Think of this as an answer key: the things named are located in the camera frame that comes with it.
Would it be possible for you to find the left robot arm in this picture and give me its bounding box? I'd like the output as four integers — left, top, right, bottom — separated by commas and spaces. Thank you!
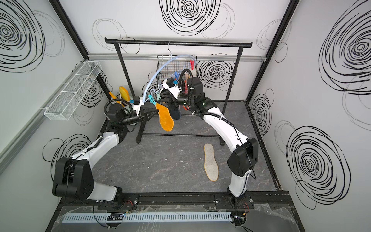
52, 97, 159, 202

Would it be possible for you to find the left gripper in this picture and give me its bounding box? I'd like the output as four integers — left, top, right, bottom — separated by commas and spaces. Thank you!
121, 108, 158, 128

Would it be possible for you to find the grey black-backed insole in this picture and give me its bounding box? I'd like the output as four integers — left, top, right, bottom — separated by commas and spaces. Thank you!
168, 103, 182, 120

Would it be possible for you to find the black garment rack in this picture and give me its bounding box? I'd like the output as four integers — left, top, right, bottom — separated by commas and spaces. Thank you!
104, 38, 253, 151

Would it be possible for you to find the red white patterned insole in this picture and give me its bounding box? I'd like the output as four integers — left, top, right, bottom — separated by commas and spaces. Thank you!
183, 86, 189, 101

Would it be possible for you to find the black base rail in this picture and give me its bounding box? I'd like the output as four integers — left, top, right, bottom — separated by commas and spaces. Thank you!
57, 191, 292, 211

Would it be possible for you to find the yellow toast slice leaning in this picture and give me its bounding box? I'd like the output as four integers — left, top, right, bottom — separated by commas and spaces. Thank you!
109, 92, 121, 103

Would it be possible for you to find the black wire wall basket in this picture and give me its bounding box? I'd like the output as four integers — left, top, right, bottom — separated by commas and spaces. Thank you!
154, 56, 198, 84

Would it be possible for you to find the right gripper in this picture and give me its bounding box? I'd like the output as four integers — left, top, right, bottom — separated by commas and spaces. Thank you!
157, 90, 196, 112

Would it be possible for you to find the grey felt yellow-edged insole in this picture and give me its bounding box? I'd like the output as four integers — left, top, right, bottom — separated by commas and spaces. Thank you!
204, 144, 219, 182

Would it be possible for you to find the teal clothespin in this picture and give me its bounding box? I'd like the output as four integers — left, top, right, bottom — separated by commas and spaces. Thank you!
148, 94, 157, 105

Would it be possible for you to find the white slotted cable duct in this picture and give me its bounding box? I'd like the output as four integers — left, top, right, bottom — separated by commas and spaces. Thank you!
62, 212, 233, 224

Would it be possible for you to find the red clothespin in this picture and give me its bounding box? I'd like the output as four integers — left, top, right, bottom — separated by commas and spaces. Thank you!
189, 60, 194, 70

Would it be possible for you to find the light blue clip hanger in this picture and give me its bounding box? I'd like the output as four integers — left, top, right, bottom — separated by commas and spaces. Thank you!
141, 40, 198, 103

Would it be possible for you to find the orange fuzzy insole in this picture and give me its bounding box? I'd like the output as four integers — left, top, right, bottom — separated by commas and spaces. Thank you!
156, 103, 174, 132

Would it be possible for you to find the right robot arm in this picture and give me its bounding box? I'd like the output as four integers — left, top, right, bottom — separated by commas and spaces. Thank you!
156, 77, 258, 198

